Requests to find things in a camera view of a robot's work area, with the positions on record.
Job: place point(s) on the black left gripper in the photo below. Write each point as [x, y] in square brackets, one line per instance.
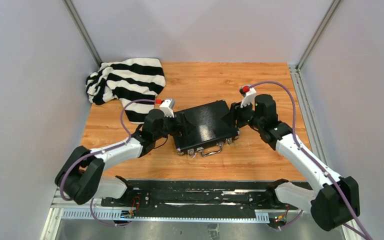
[183, 129]

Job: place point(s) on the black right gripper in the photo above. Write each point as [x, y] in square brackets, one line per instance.
[232, 116]

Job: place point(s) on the black poker set case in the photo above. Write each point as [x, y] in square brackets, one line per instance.
[210, 134]

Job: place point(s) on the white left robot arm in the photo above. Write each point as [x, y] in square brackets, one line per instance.
[81, 177]

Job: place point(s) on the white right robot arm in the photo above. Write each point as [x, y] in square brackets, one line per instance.
[332, 200]

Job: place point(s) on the black white striped cloth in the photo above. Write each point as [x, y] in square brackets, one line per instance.
[135, 82]

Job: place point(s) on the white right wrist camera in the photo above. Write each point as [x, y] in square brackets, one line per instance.
[248, 95]

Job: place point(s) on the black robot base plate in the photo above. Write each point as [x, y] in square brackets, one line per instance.
[196, 199]

